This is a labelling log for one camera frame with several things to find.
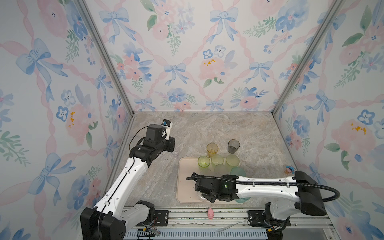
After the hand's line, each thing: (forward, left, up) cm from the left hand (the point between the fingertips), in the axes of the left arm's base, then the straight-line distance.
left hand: (173, 137), depth 78 cm
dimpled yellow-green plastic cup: (-3, -35, -20) cm, 40 cm away
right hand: (-20, -17, -15) cm, 30 cm away
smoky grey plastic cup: (+8, -37, -19) cm, 43 cm away
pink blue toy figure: (-9, -66, -17) cm, 69 cm away
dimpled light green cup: (-2, -25, -20) cm, 32 cm away
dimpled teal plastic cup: (-26, -35, -17) cm, 46 cm away
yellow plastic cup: (+6, -23, -21) cm, 32 cm away
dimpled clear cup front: (-10, -26, -18) cm, 33 cm away
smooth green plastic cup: (-3, -17, -19) cm, 26 cm away
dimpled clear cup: (-12, -18, -16) cm, 26 cm away
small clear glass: (-27, -14, -8) cm, 32 cm away
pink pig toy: (-31, -19, -21) cm, 42 cm away
